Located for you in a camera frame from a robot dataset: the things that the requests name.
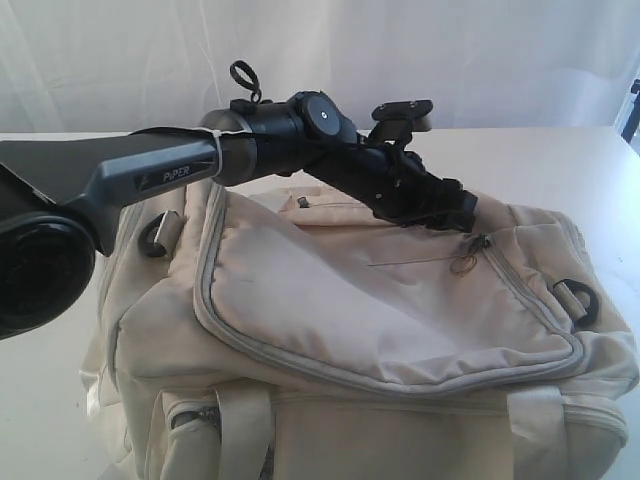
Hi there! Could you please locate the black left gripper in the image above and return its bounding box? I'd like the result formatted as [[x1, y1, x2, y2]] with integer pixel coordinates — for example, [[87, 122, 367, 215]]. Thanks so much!
[[364, 149, 478, 233]]

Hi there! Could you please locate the metal zipper pull ring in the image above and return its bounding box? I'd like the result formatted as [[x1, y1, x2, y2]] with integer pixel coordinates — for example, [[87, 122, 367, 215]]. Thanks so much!
[[451, 234, 494, 277]]

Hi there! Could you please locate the cream duffel bag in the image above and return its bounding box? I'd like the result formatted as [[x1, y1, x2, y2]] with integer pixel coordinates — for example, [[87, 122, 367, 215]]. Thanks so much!
[[88, 181, 639, 479]]

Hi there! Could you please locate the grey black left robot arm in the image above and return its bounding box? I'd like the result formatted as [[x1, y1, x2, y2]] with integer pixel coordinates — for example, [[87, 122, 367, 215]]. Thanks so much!
[[1, 91, 477, 338]]

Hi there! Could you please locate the white zip tie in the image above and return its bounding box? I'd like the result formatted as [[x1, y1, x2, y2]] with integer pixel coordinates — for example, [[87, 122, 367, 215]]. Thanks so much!
[[197, 127, 252, 178]]

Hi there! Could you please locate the white backdrop curtain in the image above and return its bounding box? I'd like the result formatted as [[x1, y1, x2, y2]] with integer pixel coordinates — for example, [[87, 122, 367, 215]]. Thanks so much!
[[1, 1, 639, 132]]

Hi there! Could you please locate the black right D-ring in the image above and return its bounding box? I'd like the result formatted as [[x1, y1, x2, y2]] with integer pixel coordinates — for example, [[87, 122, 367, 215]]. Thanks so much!
[[553, 278, 600, 325]]

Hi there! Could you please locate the black d-ring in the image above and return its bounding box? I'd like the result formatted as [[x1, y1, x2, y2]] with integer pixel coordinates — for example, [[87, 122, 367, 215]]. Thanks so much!
[[139, 214, 168, 257], [553, 278, 600, 325]]

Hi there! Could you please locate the black left D-ring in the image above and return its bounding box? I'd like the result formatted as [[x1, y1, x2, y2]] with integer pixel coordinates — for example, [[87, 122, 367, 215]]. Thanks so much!
[[139, 214, 168, 257]]

